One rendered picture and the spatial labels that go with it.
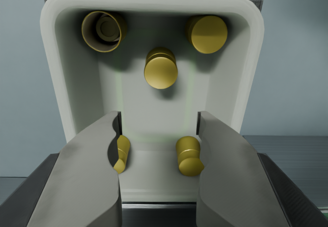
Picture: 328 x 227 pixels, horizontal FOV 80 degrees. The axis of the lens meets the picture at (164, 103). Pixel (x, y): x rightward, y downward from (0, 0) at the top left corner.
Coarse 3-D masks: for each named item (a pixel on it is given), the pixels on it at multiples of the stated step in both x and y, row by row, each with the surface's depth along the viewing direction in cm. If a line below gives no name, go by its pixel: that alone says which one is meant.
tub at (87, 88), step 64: (64, 0) 14; (128, 0) 14; (192, 0) 14; (64, 64) 17; (128, 64) 23; (192, 64) 24; (256, 64) 16; (64, 128) 19; (128, 128) 28; (192, 128) 28; (128, 192) 24; (192, 192) 24
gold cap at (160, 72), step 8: (160, 48) 22; (152, 56) 20; (160, 56) 19; (168, 56) 20; (152, 64) 19; (160, 64) 19; (168, 64) 19; (144, 72) 19; (152, 72) 19; (160, 72) 19; (168, 72) 19; (176, 72) 19; (152, 80) 20; (160, 80) 20; (168, 80) 20; (160, 88) 20
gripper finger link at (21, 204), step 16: (48, 160) 8; (32, 176) 7; (48, 176) 7; (16, 192) 7; (32, 192) 7; (0, 208) 6; (16, 208) 6; (32, 208) 6; (0, 224) 6; (16, 224) 6
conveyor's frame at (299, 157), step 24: (264, 144) 28; (288, 144) 28; (312, 144) 29; (288, 168) 24; (312, 168) 24; (0, 192) 31; (312, 192) 21; (144, 216) 28; (168, 216) 28; (192, 216) 28
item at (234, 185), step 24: (216, 120) 11; (216, 144) 9; (240, 144) 9; (216, 168) 8; (240, 168) 8; (216, 192) 7; (240, 192) 7; (264, 192) 7; (216, 216) 6; (240, 216) 6; (264, 216) 6
